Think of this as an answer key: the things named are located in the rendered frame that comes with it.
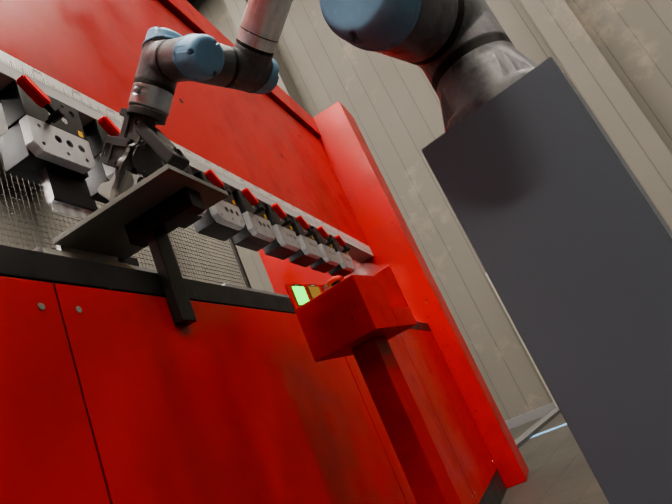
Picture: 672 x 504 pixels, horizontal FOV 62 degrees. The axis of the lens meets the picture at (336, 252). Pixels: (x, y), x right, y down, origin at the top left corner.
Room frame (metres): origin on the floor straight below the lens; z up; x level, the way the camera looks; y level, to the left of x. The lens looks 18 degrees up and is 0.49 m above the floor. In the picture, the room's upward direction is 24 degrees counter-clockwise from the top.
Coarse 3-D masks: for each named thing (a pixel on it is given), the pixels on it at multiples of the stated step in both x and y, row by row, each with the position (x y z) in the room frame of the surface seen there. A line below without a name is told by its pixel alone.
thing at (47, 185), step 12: (48, 168) 0.91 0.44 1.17; (48, 180) 0.91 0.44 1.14; (60, 180) 0.94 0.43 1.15; (72, 180) 0.97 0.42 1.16; (84, 180) 1.00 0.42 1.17; (48, 192) 0.91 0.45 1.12; (60, 192) 0.93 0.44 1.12; (72, 192) 0.96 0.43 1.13; (84, 192) 0.99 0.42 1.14; (60, 204) 0.93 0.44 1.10; (72, 204) 0.95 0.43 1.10; (84, 204) 0.98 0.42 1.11; (84, 216) 0.98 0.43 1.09
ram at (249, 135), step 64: (0, 0) 0.87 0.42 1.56; (64, 0) 1.07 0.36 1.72; (128, 0) 1.39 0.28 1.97; (0, 64) 0.83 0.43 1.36; (64, 64) 1.00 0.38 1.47; (128, 64) 1.26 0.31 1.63; (192, 128) 1.48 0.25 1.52; (256, 128) 2.03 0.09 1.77; (256, 192) 1.77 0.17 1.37; (320, 192) 2.54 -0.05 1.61
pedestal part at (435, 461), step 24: (384, 336) 1.22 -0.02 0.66; (360, 360) 1.19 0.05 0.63; (384, 360) 1.18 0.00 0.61; (384, 384) 1.18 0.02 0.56; (384, 408) 1.19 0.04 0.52; (408, 408) 1.19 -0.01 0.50; (408, 432) 1.18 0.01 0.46; (408, 456) 1.19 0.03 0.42; (432, 456) 1.20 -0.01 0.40; (408, 480) 1.20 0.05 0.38; (432, 480) 1.18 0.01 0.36
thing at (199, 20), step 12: (168, 0) 1.63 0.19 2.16; (180, 0) 1.74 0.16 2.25; (180, 12) 1.70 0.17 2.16; (192, 12) 1.81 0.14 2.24; (192, 24) 1.78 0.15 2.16; (204, 24) 1.88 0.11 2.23; (216, 36) 1.96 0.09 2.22; (276, 96) 2.46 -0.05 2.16; (288, 96) 2.68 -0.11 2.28; (288, 108) 2.60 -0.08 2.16; (300, 108) 2.82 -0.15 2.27; (300, 120) 2.76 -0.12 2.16; (312, 120) 2.97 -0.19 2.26; (312, 132) 2.93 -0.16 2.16
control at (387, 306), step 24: (288, 288) 1.16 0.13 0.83; (336, 288) 1.11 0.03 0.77; (360, 288) 1.09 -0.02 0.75; (384, 288) 1.28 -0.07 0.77; (312, 312) 1.14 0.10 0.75; (336, 312) 1.12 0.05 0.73; (360, 312) 1.09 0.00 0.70; (384, 312) 1.14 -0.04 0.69; (408, 312) 1.25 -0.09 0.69; (312, 336) 1.15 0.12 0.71; (336, 336) 1.13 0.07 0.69; (360, 336) 1.10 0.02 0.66
